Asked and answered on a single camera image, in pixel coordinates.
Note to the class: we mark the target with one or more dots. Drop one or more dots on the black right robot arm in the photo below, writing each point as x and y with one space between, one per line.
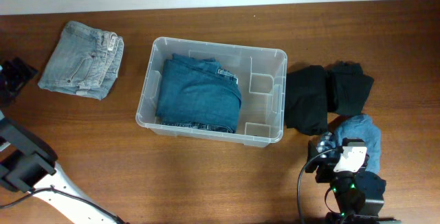
359 193

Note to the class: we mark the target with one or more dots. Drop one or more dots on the dark blue jeans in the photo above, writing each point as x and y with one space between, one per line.
199 94

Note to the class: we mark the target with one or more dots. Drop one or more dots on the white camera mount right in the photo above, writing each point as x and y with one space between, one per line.
352 155

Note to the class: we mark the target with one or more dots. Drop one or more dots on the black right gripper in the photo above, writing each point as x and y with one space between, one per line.
325 165

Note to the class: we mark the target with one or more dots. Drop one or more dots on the clear plastic storage bin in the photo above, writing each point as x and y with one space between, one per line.
262 80

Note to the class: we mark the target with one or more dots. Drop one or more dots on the light blue jeans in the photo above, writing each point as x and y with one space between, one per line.
85 62

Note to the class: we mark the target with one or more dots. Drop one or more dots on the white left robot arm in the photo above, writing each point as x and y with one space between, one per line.
32 168

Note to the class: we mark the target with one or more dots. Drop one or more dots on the blue folded cloth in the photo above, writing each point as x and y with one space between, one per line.
356 127

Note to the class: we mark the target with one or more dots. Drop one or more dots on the black folded garment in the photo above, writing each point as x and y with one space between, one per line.
314 91

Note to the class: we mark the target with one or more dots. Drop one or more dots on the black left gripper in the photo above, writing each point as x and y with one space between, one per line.
14 71

